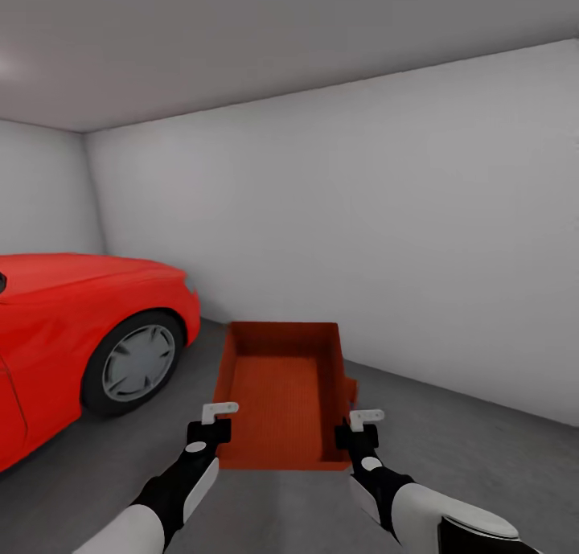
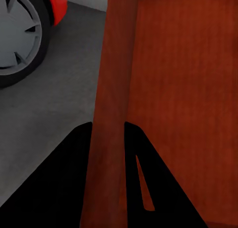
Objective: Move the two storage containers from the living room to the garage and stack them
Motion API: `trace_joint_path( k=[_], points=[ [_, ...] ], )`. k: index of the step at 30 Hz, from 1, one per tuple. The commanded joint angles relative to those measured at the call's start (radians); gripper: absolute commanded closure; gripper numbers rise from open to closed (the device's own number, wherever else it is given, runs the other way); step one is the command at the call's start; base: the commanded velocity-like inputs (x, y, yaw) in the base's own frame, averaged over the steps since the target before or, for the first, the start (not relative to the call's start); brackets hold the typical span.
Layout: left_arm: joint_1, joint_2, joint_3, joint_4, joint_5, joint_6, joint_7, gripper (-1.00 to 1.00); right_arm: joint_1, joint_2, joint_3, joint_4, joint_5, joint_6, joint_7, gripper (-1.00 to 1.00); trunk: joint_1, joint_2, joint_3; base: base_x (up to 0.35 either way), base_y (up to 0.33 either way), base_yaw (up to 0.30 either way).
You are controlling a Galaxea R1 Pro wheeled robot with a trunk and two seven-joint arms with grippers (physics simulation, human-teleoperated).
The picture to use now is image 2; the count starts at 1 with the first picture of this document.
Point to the car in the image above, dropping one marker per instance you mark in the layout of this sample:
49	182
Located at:
25	32

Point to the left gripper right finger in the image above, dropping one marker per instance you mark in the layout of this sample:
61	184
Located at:
173	208

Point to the storage box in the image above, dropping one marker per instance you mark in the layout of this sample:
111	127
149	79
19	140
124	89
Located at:
171	68

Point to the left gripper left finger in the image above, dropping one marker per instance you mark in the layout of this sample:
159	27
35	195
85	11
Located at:
52	196

